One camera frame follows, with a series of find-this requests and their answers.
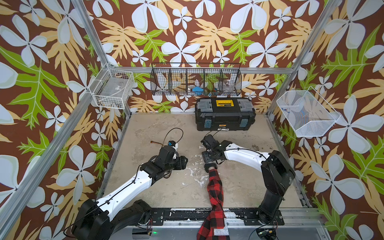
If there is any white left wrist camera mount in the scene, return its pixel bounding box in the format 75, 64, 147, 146
168, 141, 178, 151

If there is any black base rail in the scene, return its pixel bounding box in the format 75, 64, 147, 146
146, 207, 286, 227

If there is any white wire basket right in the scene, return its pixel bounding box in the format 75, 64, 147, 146
277, 87, 341, 138

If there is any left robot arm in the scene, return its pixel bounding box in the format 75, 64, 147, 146
70, 146, 188, 240

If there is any black wire basket rear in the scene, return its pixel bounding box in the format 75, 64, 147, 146
150, 62, 242, 98

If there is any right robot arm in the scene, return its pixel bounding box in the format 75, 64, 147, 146
201, 135, 296, 225

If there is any black deli toolbox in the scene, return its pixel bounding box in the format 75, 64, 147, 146
195, 98, 256, 132

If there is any red plaid sleeve forearm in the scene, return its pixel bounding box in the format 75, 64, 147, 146
197, 167, 230, 240

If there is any white wire basket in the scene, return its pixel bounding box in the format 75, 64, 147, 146
277, 87, 341, 138
90, 64, 135, 110

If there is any white wire basket left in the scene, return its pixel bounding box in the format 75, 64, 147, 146
90, 64, 135, 110

